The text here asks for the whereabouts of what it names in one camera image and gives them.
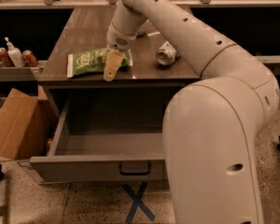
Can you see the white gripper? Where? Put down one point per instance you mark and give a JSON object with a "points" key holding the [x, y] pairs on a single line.
{"points": [[118, 39]]}

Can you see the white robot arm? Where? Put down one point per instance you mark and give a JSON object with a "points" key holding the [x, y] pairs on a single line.
{"points": [[209, 127]]}

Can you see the white pump bottle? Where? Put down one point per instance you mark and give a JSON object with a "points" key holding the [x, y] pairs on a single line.
{"points": [[14, 54]]}

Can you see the crushed silver soda can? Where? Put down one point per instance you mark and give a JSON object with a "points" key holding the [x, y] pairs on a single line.
{"points": [[166, 55]]}

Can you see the red soda can right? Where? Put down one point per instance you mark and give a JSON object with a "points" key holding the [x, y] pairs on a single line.
{"points": [[30, 58]]}

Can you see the brown cardboard box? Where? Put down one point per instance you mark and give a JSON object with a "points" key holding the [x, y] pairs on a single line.
{"points": [[25, 123]]}

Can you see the white ceramic bowl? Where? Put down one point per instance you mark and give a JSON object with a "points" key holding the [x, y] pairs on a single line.
{"points": [[143, 28]]}

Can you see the grey drawer cabinet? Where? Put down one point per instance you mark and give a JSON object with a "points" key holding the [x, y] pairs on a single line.
{"points": [[86, 30]]}

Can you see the red soda can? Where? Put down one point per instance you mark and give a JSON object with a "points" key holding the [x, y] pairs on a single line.
{"points": [[30, 58], [5, 60]]}

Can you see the red soda can left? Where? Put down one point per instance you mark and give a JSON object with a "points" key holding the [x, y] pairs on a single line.
{"points": [[5, 60]]}

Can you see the open grey top drawer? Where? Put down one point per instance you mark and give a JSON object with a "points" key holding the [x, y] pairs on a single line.
{"points": [[107, 135]]}

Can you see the grey low shelf left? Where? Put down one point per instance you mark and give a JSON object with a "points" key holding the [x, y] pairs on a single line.
{"points": [[26, 73]]}

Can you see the green jalapeno chip bag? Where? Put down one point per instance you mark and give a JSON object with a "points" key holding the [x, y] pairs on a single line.
{"points": [[85, 62]]}

